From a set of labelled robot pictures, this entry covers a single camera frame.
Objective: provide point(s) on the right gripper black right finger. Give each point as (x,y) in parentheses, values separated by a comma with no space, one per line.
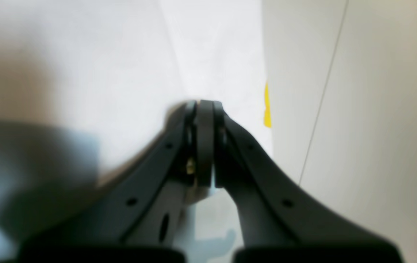
(280,222)

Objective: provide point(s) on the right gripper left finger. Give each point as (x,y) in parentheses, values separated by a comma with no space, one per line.
(136,221)

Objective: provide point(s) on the white printed T-shirt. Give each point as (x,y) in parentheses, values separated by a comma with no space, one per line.
(87,85)

